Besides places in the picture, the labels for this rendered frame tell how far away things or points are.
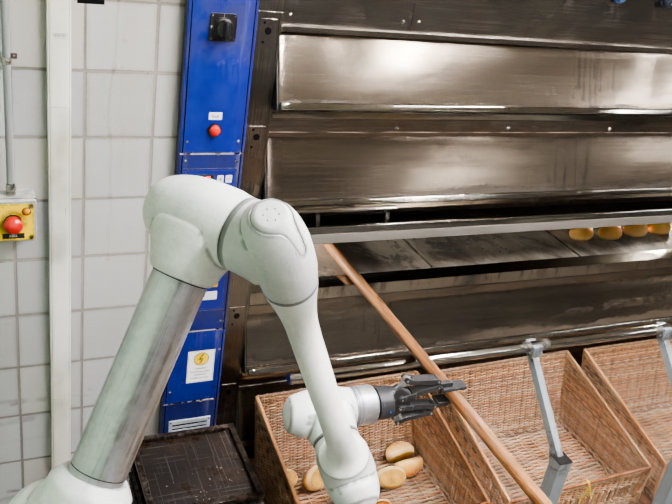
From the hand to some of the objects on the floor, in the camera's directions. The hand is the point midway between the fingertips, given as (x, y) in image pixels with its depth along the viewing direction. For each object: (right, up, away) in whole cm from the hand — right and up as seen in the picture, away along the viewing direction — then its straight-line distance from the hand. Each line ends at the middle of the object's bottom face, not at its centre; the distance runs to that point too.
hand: (449, 392), depth 192 cm
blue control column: (-118, -39, +151) cm, 195 cm away
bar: (+8, -102, +69) cm, 123 cm away
